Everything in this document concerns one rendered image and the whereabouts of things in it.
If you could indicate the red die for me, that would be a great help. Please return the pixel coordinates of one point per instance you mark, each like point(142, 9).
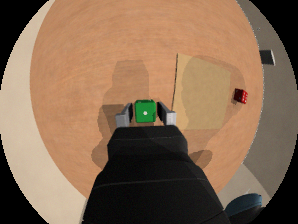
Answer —
point(240, 95)

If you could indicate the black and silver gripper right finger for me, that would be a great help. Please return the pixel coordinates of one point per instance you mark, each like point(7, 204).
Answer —
point(165, 115)

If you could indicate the green die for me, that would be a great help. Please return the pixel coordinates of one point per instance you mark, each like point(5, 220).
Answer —
point(145, 111)

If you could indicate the tan square mat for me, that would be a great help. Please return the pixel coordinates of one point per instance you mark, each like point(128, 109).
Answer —
point(200, 94)

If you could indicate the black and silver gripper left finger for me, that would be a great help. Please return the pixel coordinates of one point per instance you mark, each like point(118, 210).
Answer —
point(125, 117)

